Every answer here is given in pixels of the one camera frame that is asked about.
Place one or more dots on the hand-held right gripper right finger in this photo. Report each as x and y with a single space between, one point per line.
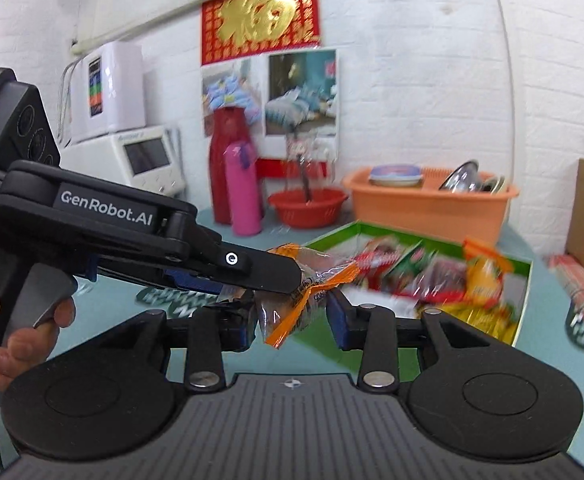
337 322

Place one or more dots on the large yellow snack bag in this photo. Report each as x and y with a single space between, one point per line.
471 325

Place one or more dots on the metal bowl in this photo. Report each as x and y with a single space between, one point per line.
464 177

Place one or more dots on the glass pitcher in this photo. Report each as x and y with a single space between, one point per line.
317 165

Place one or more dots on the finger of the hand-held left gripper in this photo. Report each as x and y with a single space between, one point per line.
192 280
267 270

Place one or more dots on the orange plastic basket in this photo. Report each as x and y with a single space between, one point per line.
421 215

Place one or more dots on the dark spoon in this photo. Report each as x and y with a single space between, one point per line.
304 180

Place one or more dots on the red thermos jug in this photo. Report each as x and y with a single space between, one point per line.
222 170

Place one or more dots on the clear bag of brown snacks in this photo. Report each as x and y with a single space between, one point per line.
444 280

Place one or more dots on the white appliance with screen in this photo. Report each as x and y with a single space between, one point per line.
112 165

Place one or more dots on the bedding wall poster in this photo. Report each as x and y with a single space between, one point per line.
302 95

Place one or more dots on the green cardboard box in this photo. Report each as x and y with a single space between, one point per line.
342 240

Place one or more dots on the person's left hand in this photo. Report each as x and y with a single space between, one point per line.
22 355

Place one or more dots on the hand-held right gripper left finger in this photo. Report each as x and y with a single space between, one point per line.
246 332

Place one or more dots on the pink thermos bottle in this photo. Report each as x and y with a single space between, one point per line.
244 195

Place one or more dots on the green snack packet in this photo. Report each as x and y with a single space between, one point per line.
416 262

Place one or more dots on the yellow orange chips bag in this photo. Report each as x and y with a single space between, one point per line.
486 275

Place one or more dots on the red plastic basin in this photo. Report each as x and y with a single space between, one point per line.
307 212

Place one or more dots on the red gold wall hanging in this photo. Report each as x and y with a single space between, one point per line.
259 12

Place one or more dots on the teal printed tablecloth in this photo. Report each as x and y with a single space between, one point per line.
541 285

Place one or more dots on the red snack packet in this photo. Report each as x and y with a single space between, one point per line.
376 260

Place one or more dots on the orange clear snack packet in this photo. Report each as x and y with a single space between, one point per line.
297 310

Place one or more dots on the white water purifier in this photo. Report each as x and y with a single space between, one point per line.
114 90

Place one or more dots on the blue lidded container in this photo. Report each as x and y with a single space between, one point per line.
396 175

